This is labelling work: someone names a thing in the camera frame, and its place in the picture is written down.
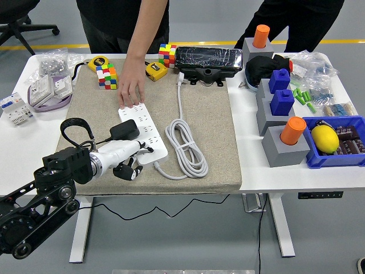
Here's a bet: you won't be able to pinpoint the person's left hand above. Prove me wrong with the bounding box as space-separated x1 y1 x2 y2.
116 55 147 110

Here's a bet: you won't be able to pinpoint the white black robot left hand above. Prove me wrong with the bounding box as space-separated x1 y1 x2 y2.
96 139 155 182

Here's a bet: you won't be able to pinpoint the black power adapter plug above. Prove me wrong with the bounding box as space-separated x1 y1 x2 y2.
109 119 140 141

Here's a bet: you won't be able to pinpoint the white power strip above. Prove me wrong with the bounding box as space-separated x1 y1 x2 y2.
118 104 169 166

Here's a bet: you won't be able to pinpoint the colourful puzzle cube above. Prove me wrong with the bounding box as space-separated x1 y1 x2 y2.
96 63 119 90
158 43 177 69

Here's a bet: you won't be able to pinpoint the yellow tape measure silver clip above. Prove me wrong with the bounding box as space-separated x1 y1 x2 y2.
145 62 168 82

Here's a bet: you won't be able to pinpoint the yellow tape measure black label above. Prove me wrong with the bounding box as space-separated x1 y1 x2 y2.
71 55 111 83

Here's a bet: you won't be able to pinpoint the person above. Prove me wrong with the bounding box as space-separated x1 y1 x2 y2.
233 0 346 54
76 0 169 109

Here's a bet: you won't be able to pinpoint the black device in plastic film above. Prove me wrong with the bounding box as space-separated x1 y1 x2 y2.
174 46 244 88

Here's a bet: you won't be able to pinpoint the clear bag of screws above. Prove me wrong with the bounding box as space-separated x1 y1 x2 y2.
27 47 86 85

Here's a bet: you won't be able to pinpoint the purple plastic tray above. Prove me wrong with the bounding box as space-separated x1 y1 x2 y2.
27 74 74 112

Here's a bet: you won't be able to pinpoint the white table leg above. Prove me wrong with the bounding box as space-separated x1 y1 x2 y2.
68 196 94 264
267 193 296 258

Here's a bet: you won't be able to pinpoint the grey-brown fabric mat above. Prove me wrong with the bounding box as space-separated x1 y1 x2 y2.
55 58 242 196

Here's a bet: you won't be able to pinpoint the white circuit breaker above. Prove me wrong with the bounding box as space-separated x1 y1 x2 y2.
0 91 35 127

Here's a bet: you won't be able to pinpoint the white blue plastic object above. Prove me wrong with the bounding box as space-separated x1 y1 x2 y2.
245 76 261 94

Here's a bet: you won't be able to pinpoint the black office chair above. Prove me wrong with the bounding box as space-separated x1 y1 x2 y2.
0 0 60 57

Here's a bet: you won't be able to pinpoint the grey square holder block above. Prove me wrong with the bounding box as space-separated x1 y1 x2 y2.
241 37 275 65
255 96 297 136
255 78 291 101
261 124 311 168

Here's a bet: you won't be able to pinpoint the black cloth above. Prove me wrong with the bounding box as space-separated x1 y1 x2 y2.
245 53 294 86

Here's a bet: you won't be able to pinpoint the orange cylinder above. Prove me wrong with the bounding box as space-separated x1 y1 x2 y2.
279 116 307 146
252 24 271 49

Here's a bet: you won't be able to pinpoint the silver box under table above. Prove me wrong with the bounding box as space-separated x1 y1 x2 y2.
242 193 268 213

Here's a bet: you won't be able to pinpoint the blue square peg block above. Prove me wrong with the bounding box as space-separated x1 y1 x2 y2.
268 68 291 95
269 88 295 116

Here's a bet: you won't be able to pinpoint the large clear parts bag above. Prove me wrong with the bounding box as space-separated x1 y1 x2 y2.
289 50 342 89

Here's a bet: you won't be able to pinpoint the clear bag blue components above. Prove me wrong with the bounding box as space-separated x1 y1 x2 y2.
307 85 335 105

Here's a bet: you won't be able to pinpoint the yellow lemon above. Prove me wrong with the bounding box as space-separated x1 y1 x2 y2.
310 124 340 152

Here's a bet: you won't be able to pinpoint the black table control panel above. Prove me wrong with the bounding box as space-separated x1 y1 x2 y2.
298 191 344 200

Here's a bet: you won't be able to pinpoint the blue plastic bin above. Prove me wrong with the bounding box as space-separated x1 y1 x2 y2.
302 115 365 170

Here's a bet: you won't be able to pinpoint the clear bag of resistors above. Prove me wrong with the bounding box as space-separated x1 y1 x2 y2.
322 101 358 117

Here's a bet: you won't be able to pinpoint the dark brown cylinders pack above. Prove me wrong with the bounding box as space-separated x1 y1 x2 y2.
333 125 365 156

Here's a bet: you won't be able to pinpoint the white power strip cord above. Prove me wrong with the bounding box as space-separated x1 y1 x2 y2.
153 71 209 180

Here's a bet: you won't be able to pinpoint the thin black adapter cord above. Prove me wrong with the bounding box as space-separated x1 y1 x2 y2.
76 138 231 221

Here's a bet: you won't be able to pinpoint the white wall socket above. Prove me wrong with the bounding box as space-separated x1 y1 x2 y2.
29 75 55 106
52 75 72 99

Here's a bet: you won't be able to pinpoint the black table power cable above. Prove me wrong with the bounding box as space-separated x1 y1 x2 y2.
258 194 269 274

